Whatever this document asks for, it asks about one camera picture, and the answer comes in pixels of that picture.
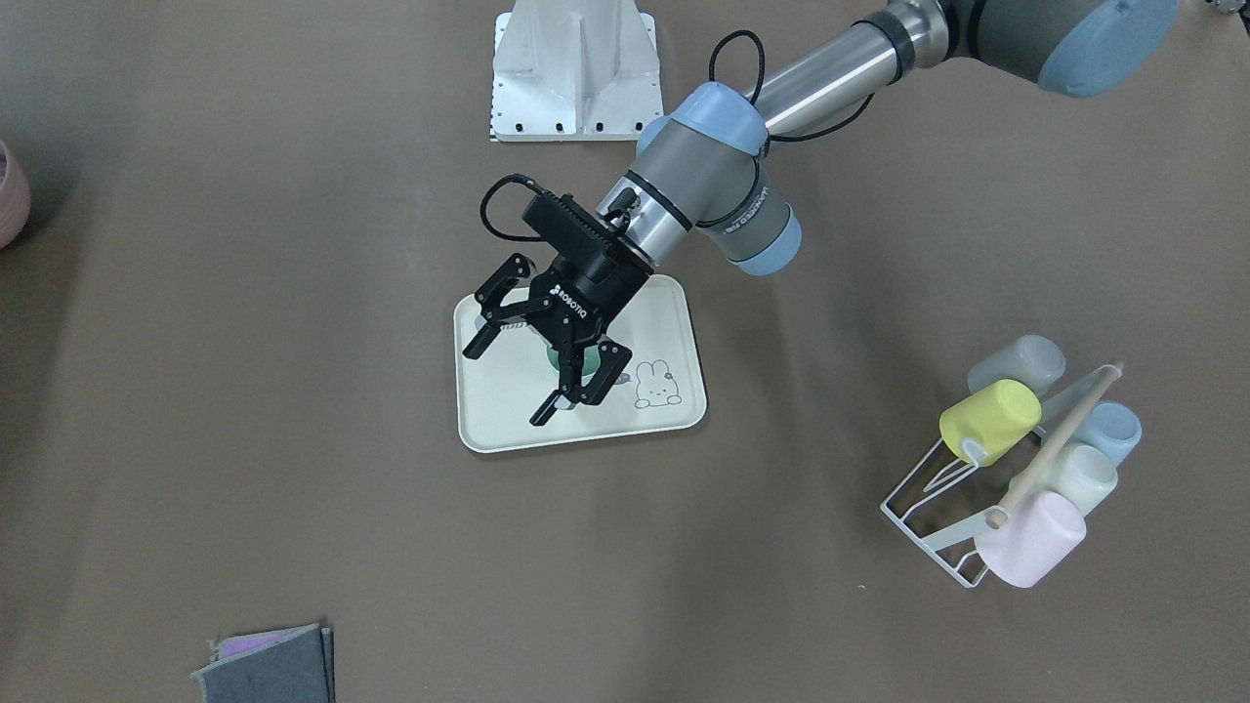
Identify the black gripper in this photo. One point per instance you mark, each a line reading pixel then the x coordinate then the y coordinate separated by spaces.
pixel 593 292

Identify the cream rabbit tray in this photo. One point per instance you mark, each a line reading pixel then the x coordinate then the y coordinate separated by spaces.
pixel 661 388

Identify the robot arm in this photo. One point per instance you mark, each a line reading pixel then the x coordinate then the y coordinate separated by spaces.
pixel 702 165

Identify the yellow cup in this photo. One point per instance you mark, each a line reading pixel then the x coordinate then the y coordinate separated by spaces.
pixel 982 427

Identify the grey cup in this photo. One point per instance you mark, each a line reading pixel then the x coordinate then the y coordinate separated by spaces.
pixel 1036 362

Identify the pink cup on board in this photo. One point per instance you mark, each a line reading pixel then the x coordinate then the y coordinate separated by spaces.
pixel 15 197

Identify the cream white cup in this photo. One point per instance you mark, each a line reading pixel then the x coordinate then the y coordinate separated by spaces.
pixel 1082 474

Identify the light blue cup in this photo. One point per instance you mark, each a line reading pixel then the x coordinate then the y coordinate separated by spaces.
pixel 1112 428

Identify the white mounting plate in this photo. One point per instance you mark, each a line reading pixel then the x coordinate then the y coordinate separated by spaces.
pixel 574 70

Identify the folded grey cloth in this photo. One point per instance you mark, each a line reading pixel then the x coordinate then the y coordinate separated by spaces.
pixel 285 665

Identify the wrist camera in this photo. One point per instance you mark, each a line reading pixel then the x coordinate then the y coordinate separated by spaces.
pixel 576 234

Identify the white wire cup rack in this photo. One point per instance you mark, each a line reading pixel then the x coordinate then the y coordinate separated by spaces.
pixel 942 502

